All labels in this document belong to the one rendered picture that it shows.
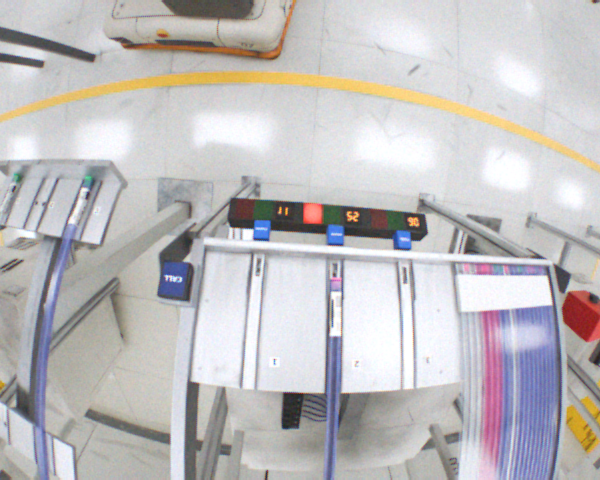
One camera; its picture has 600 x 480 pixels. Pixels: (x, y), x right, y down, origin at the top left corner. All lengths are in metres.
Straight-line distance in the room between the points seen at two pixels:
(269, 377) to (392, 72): 1.11
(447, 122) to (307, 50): 0.65
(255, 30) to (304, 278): 0.73
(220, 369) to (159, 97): 1.08
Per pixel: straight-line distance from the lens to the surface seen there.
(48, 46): 1.30
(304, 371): 0.38
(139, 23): 1.06
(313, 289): 0.39
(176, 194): 1.20
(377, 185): 1.15
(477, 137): 1.37
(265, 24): 0.90
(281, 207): 0.45
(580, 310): 0.99
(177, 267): 0.37
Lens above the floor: 1.09
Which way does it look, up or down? 71 degrees down
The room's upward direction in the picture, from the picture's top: 177 degrees clockwise
